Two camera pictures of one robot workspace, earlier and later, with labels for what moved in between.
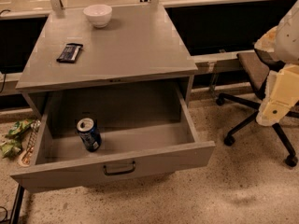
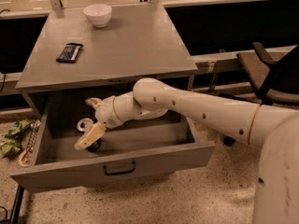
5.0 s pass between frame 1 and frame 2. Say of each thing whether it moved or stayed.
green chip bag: stayed
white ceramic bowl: stayed
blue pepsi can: stayed
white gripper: moved
